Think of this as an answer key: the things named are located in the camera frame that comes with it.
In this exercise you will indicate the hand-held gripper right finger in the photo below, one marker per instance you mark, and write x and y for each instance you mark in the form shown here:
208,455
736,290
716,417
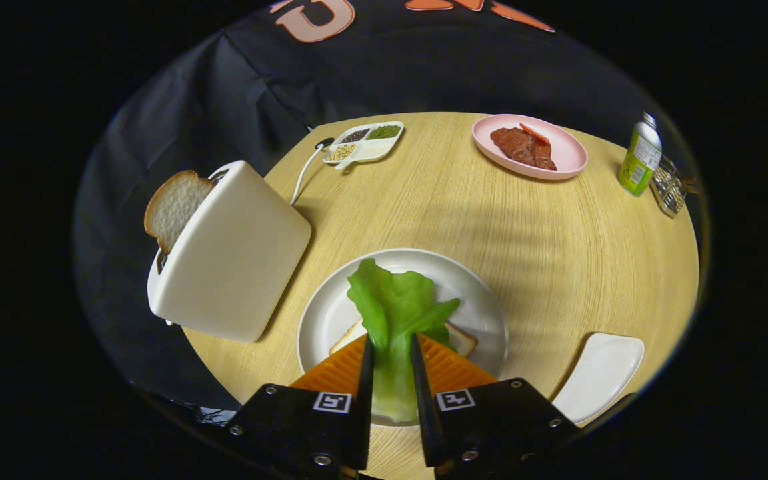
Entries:
427,426

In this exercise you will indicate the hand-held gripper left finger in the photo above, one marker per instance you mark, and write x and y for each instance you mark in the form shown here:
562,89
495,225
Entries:
364,426

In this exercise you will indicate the green lettuce leaf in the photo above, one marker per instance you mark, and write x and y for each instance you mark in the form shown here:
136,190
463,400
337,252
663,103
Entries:
394,306

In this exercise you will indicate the white bread slice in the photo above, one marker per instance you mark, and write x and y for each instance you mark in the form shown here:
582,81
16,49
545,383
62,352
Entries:
460,340

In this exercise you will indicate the round white plate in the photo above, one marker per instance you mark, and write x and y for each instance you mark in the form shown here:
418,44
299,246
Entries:
330,313

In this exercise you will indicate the white curved dish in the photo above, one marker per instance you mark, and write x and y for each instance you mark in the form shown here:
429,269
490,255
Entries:
597,373

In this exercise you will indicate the white toaster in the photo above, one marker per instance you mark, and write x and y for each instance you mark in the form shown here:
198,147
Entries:
237,253

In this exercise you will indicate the white divided bean dish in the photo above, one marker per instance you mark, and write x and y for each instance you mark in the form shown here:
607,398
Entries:
374,150

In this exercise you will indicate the toasted bread slice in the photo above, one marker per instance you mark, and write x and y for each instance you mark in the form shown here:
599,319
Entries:
174,206

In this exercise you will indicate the dark red meat slice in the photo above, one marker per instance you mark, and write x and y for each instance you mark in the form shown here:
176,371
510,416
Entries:
517,148

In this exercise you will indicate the pink plate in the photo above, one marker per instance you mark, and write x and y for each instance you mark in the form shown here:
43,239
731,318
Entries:
567,156

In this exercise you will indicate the red sausage piece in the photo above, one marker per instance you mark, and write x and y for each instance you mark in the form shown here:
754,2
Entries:
534,134

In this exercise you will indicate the green label bottle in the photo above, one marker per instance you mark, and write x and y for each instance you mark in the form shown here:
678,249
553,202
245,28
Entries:
638,163

